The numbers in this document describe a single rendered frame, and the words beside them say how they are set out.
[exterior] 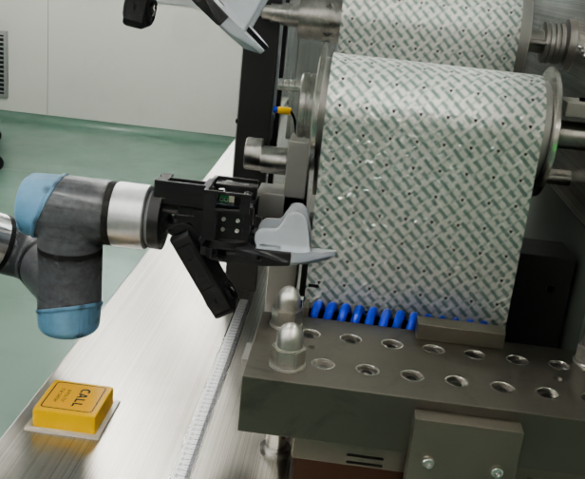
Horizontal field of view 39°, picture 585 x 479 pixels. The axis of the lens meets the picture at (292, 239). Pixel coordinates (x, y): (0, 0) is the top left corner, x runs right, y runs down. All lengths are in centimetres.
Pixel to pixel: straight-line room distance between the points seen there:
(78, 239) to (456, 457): 47
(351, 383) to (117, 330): 47
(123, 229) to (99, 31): 588
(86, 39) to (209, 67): 98
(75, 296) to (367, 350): 35
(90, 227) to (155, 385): 22
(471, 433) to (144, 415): 38
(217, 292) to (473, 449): 34
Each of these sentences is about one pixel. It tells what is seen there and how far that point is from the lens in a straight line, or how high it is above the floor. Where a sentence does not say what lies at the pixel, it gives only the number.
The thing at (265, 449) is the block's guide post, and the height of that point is 91.
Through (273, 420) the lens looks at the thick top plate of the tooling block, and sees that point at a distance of 82.
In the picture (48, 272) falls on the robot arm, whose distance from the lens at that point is 100.
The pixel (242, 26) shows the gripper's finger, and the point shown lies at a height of 133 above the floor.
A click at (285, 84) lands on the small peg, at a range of 98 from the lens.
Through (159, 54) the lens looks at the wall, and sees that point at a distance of 669.
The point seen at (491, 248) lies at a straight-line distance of 96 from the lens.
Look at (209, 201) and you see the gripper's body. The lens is 92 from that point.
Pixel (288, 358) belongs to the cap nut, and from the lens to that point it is 81.
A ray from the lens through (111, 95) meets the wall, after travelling 683.
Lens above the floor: 141
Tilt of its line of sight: 18 degrees down
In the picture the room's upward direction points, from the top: 6 degrees clockwise
